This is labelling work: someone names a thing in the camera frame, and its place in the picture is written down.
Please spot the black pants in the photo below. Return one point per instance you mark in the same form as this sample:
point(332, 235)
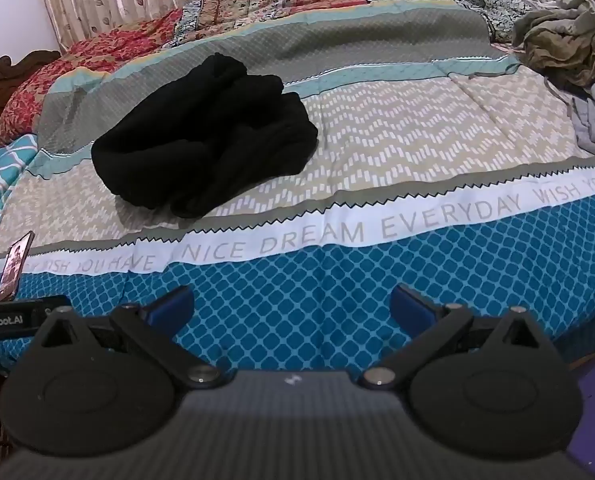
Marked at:
point(202, 135)

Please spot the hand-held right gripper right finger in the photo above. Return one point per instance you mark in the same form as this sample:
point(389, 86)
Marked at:
point(408, 305)

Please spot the striped patterned bedsheet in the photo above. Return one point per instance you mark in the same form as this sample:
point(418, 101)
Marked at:
point(377, 160)

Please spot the red floral patchwork quilt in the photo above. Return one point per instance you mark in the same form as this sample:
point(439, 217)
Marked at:
point(92, 50)

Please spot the olive cloth pile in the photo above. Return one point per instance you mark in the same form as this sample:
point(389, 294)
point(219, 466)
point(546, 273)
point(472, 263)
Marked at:
point(567, 40)

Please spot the smartphone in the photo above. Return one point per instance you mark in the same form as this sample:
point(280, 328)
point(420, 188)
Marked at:
point(16, 265)

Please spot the teal lattice print pillow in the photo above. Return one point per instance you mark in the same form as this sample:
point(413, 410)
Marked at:
point(2, 175)

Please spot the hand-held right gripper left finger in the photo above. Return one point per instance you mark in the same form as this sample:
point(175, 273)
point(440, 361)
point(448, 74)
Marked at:
point(173, 306)

